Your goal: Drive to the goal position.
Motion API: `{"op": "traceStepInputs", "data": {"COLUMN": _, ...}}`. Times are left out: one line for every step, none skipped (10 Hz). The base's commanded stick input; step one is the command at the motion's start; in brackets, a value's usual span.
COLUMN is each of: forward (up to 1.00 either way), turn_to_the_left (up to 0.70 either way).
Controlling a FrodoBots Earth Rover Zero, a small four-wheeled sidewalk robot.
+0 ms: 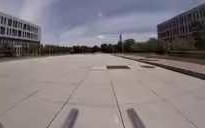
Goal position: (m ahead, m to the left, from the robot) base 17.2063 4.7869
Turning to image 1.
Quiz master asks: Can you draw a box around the thin tower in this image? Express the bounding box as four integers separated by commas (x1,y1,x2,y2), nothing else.
118,32,124,53

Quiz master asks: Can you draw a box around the pale concrete slab pavement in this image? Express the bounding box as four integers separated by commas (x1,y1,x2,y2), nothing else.
0,53,205,128

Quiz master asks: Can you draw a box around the large dark drain grate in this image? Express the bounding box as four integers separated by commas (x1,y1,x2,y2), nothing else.
105,64,132,70

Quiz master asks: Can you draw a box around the dark green tree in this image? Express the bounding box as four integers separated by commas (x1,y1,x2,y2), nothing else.
188,21,205,51

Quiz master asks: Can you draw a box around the white banded office building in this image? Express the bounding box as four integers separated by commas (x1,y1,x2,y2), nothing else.
0,8,42,57

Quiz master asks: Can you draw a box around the dark grey office building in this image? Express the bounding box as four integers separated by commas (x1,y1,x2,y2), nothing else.
156,0,205,51

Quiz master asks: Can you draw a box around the row of trees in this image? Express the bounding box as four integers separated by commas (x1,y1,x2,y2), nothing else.
39,37,164,55

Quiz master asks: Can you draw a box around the small dark drain grate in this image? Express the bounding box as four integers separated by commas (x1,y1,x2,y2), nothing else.
139,64,157,69

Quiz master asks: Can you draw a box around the robot's own part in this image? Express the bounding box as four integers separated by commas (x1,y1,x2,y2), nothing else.
60,107,80,128
125,107,147,128

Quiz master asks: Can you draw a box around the pale side path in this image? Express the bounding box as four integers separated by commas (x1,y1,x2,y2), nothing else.
122,53,205,78

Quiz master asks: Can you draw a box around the dark kerb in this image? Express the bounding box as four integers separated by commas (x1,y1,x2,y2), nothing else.
114,54,205,84

